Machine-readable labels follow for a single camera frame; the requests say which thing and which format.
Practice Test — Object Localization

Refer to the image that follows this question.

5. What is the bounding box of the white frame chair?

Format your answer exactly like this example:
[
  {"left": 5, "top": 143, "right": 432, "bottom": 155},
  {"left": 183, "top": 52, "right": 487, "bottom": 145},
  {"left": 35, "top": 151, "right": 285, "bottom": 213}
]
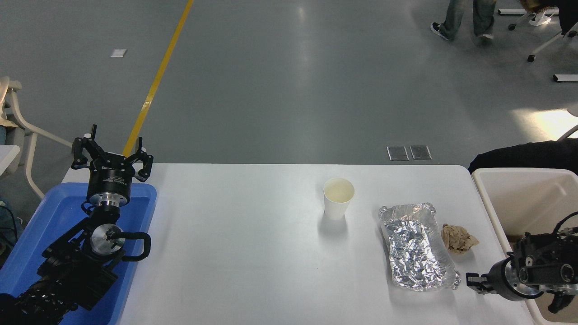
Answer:
[{"left": 0, "top": 77, "right": 73, "bottom": 199}]

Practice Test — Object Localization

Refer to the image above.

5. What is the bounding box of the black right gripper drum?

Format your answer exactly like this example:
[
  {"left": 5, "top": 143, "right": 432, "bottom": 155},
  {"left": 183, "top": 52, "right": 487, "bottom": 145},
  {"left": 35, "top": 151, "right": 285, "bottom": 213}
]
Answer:
[{"left": 487, "top": 258, "right": 516, "bottom": 300}]

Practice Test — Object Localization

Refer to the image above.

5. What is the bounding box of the crumpled silver foil tray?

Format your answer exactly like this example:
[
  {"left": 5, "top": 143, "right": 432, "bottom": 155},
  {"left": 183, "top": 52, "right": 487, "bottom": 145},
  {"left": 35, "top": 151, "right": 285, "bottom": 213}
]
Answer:
[{"left": 378, "top": 203, "right": 461, "bottom": 292}]

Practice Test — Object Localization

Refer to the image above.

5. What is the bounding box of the yellow floor tape line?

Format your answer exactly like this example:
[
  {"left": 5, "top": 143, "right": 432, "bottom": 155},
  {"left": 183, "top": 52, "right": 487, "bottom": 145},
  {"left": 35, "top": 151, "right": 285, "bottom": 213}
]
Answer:
[{"left": 123, "top": 0, "right": 195, "bottom": 158}]

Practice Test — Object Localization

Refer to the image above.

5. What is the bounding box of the crumpled tan paper ball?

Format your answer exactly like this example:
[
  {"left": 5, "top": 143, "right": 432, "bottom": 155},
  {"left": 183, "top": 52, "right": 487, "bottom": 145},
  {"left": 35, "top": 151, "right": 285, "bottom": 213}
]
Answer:
[{"left": 441, "top": 223, "right": 480, "bottom": 255}]

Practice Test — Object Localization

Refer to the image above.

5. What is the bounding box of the blue plastic tray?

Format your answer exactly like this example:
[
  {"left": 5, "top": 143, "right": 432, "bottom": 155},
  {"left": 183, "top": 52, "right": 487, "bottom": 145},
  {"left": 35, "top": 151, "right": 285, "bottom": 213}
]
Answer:
[{"left": 0, "top": 182, "right": 158, "bottom": 325}]

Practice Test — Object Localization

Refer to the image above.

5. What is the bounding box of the person walking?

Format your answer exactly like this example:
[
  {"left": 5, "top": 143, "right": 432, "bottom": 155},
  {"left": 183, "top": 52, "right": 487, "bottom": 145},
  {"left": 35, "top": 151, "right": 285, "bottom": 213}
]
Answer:
[{"left": 430, "top": 0, "right": 497, "bottom": 42}]

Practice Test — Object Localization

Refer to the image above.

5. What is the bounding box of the white side table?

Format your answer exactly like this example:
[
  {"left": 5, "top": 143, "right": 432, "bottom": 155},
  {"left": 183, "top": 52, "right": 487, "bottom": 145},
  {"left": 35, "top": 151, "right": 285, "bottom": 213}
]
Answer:
[{"left": 0, "top": 145, "right": 21, "bottom": 176}]

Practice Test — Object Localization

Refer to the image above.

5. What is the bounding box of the office chair with white base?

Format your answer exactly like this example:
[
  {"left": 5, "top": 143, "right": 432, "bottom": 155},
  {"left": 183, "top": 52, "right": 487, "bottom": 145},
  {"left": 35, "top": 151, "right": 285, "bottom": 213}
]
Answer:
[{"left": 508, "top": 0, "right": 578, "bottom": 63}]

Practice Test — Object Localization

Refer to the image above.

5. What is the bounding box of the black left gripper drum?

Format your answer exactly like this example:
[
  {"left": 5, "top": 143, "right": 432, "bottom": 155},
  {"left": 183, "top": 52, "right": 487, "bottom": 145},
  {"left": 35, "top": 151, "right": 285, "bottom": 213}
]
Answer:
[{"left": 87, "top": 153, "right": 136, "bottom": 197}]

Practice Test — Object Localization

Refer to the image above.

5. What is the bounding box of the large pale bin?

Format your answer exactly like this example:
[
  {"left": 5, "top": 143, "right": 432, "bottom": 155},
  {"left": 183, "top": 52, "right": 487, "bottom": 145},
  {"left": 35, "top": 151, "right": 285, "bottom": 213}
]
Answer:
[{"left": 471, "top": 168, "right": 578, "bottom": 325}]

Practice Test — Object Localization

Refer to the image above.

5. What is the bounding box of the person seated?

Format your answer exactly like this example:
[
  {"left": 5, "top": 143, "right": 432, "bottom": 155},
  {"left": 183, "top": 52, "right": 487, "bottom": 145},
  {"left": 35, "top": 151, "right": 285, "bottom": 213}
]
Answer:
[{"left": 0, "top": 125, "right": 23, "bottom": 268}]

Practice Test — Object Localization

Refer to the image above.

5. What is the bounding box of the white paper cup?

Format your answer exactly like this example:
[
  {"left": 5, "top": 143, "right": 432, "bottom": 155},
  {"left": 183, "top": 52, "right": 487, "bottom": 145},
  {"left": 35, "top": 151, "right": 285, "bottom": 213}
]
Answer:
[{"left": 323, "top": 178, "right": 355, "bottom": 221}]

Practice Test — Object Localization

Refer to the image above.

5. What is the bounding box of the white curved chair part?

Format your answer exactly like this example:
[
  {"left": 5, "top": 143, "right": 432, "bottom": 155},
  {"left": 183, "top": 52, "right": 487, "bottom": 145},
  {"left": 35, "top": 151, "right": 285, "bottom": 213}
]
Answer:
[{"left": 557, "top": 105, "right": 578, "bottom": 141}]

